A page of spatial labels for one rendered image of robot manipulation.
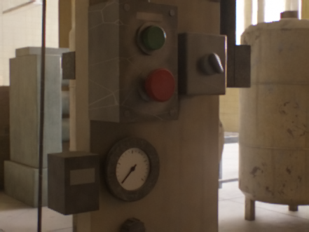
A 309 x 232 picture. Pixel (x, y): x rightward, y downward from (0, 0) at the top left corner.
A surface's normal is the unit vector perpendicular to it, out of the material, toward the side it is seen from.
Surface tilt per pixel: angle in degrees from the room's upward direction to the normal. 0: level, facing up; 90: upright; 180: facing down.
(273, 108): 90
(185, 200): 90
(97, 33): 90
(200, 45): 90
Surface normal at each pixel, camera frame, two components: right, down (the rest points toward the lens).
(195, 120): 0.59, 0.04
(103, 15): -0.80, 0.03
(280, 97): -0.37, 0.04
